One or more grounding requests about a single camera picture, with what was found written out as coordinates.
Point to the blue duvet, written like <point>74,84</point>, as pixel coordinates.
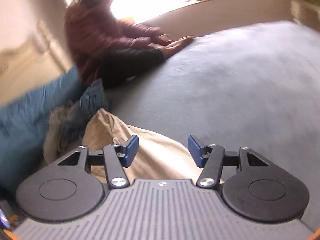
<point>24,124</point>

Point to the grey bed blanket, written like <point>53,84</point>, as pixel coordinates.
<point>255,86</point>

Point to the cream carved headboard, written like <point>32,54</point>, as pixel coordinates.
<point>37,61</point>

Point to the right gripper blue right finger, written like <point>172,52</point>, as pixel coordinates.
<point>210,159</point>

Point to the beige trousers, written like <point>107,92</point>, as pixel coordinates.
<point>158,157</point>

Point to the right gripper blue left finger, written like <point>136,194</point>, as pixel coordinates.
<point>117,157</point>

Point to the seated person in maroon jacket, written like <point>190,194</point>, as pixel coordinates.
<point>103,47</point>

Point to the grey sweatpants with drawstring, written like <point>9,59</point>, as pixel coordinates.
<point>57,120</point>

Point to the blue denim jeans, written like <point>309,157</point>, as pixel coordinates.
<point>83,110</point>

